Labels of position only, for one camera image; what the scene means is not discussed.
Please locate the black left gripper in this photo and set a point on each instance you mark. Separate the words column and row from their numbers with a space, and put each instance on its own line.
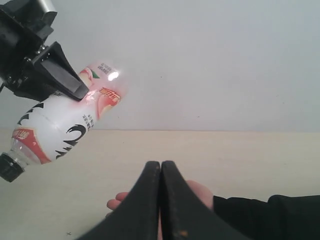
column 28, row 68

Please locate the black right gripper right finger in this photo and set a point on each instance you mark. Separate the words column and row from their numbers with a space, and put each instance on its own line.
column 183, row 215

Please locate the pink peach drink bottle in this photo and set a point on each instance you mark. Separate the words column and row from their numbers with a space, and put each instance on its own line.
column 51, row 128

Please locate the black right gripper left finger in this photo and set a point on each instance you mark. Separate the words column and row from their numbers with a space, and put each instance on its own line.
column 136, row 218

